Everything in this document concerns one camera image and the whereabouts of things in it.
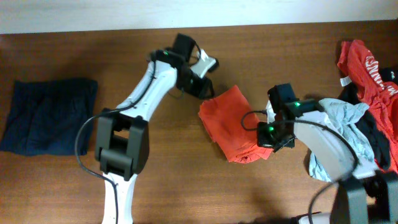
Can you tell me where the orange McKinney Boyd soccer shirt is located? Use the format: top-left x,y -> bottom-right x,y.
198,85 -> 273,164

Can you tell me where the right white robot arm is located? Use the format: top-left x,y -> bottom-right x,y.
256,83 -> 397,224

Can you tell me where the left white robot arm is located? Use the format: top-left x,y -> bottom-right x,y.
95,34 -> 219,223

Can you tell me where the light grey-blue shirt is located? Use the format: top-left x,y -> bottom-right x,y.
308,98 -> 379,183

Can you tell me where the black garment in pile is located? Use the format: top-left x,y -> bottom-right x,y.
340,70 -> 397,171

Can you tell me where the red McKinney shirt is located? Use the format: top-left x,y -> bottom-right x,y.
337,40 -> 397,172

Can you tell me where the folded navy blue garment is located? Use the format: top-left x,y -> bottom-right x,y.
1,78 -> 98,156

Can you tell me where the right black cable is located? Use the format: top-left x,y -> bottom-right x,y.
241,110 -> 360,224

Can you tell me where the black cable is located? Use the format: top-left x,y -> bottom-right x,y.
74,42 -> 215,224
241,110 -> 360,224

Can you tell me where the left black cable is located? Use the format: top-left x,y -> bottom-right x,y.
74,42 -> 215,224

